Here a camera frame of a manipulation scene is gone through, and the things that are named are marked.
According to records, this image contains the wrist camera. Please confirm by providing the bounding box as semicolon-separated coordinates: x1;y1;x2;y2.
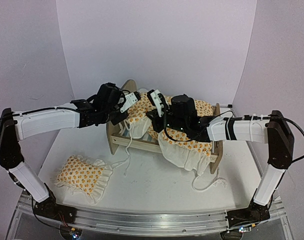
147;89;169;117
118;91;141;113

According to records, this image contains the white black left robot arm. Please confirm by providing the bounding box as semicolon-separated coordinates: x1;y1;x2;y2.
0;82;141;224

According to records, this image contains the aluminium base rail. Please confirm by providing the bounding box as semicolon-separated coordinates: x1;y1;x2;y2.
5;192;294;240

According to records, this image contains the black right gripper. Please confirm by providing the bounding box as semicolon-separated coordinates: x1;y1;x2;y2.
146;108;188;134

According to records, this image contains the wooden striped pet bed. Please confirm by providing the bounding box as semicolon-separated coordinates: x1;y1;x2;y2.
106;79;222;175

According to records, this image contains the duck print small pillow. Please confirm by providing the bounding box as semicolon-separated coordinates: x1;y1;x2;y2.
51;155;114;205

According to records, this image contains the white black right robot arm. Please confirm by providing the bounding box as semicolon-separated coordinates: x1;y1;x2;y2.
146;90;298;230

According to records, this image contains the duck print mattress cushion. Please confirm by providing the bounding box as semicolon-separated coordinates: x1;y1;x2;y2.
111;87;229;192

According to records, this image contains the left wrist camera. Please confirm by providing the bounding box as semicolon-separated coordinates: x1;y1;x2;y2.
118;91;141;113

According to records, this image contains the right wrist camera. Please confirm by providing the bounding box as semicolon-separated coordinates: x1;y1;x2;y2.
147;89;169;117

